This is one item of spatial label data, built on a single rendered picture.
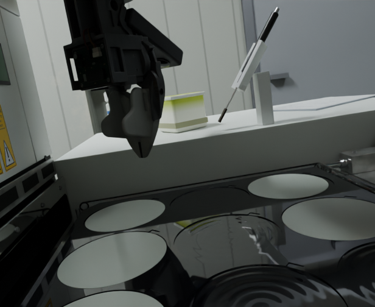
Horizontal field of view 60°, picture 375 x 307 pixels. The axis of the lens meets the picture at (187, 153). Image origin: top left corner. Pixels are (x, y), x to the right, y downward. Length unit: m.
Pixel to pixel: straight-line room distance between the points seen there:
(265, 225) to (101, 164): 0.28
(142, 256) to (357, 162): 0.36
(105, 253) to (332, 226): 0.21
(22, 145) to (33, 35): 1.71
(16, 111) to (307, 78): 2.12
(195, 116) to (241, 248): 0.36
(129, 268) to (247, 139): 0.30
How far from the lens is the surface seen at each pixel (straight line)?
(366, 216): 0.36
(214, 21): 2.30
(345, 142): 0.59
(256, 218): 0.36
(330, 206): 0.38
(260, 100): 0.54
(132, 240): 0.35
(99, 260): 0.33
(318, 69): 2.43
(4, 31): 0.48
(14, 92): 0.46
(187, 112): 0.60
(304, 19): 2.43
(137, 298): 0.26
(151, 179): 0.52
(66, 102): 2.06
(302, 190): 0.43
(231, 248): 0.30
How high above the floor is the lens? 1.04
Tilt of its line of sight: 11 degrees down
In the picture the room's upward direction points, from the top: 9 degrees counter-clockwise
